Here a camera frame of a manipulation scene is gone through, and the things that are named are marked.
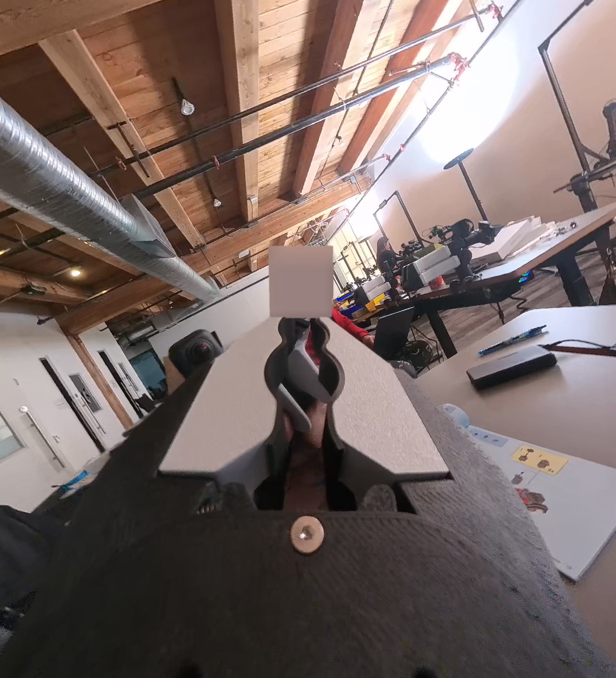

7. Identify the long white work table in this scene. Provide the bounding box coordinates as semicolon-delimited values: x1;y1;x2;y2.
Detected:
408;197;616;361

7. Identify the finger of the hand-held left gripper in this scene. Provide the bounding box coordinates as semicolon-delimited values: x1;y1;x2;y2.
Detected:
289;339;335;402
276;384;313;432

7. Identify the black cable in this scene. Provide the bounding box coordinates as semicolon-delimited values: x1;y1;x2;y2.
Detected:
541;341;616;362

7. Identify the slim black power bank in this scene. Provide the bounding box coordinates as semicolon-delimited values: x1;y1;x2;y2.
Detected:
467;345;558;391

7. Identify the white rectangular device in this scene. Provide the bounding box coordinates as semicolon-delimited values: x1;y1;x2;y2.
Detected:
413;248;461;289

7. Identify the black metal frame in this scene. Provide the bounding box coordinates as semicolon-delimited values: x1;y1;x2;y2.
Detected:
538;0;613;176

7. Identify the person's left hand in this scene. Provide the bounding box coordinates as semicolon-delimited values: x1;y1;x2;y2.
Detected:
286;402;340;510

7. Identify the silver spiral air duct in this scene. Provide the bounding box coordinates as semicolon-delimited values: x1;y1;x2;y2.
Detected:
0;69;221;303

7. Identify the thin black ceiling pipe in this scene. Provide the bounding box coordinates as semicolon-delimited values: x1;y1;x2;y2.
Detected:
90;4;499;178

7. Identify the blue green pen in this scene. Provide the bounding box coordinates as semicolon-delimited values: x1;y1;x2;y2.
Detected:
477;326;547;357

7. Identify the white flat box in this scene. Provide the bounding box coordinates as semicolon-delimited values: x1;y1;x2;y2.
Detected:
472;216;549;263

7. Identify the black floor lamp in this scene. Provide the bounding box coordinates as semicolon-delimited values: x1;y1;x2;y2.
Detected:
444;149;491;223

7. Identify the black laptop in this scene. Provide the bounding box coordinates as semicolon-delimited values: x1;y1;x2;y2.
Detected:
374;307;416;362

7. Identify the grey desk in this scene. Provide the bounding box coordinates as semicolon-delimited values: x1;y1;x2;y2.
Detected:
414;303;616;678

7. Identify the thick black ceiling pipe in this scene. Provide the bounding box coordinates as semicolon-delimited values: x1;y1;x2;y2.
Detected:
130;55;467;201

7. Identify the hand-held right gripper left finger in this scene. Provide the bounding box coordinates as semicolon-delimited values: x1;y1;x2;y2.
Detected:
157;317;290;496

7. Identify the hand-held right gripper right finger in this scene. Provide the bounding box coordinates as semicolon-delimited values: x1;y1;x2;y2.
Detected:
316;317;450;504

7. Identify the building instruction booklet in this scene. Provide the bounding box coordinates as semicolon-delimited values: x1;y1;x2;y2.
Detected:
467;424;616;582

